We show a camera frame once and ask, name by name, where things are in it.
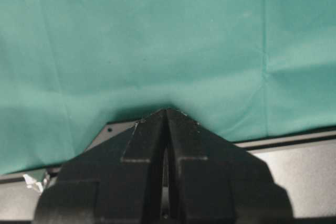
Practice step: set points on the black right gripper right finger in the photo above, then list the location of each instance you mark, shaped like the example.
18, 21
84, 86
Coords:
212, 180

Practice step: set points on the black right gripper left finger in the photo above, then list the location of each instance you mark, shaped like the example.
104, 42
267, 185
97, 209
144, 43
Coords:
118, 181

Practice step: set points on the green table cloth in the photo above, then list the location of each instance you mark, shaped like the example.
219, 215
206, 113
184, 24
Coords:
244, 69

